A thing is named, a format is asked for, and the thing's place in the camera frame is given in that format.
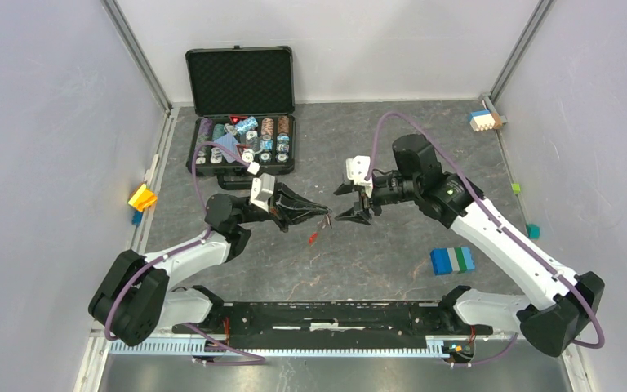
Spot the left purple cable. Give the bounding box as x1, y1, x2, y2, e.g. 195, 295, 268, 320
103, 142, 260, 343

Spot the yellow orange toy block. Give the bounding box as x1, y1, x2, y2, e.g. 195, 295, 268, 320
127, 183, 158, 212

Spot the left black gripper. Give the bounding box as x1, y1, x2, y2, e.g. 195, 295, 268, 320
239, 177, 328, 232

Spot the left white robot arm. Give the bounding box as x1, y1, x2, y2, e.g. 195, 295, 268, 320
88, 180, 330, 346

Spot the small teal cube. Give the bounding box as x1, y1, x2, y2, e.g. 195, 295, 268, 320
526, 223, 541, 240

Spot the white slotted cable duct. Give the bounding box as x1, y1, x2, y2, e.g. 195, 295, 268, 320
109, 336, 449, 359

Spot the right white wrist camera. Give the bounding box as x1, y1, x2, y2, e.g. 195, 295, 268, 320
345, 155, 374, 198

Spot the purple cable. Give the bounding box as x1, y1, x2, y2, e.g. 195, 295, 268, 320
103, 142, 260, 343
368, 112, 607, 350

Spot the white blue brown brick block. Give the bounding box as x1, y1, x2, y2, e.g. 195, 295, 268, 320
469, 109, 507, 132

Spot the black poker chip case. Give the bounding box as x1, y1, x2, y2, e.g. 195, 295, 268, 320
185, 46, 300, 190

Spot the blue green white brick block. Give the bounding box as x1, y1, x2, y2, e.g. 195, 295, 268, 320
429, 247, 475, 276

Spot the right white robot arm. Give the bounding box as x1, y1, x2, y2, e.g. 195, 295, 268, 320
335, 134, 605, 357

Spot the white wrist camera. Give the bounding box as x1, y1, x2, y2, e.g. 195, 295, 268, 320
345, 155, 374, 198
247, 162, 276, 212

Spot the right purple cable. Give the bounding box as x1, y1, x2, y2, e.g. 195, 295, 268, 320
368, 112, 607, 350

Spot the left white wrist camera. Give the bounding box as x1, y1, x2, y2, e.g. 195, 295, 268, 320
247, 162, 276, 212

